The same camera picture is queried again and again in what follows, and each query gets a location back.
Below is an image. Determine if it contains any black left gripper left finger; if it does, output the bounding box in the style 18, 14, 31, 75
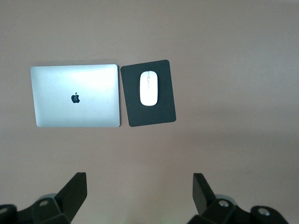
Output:
0, 172, 88, 224

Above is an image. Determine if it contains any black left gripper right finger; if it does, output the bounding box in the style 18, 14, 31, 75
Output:
186, 173, 289, 224

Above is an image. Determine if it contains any white computer mouse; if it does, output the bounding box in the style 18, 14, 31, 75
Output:
139, 70, 158, 107

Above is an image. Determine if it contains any black mouse pad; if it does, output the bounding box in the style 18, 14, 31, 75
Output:
120, 59, 177, 128

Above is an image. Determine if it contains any silver laptop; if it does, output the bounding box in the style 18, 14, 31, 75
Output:
29, 64, 121, 128

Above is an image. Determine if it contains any brown table cover mat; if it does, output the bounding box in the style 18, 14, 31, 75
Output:
0, 0, 299, 224

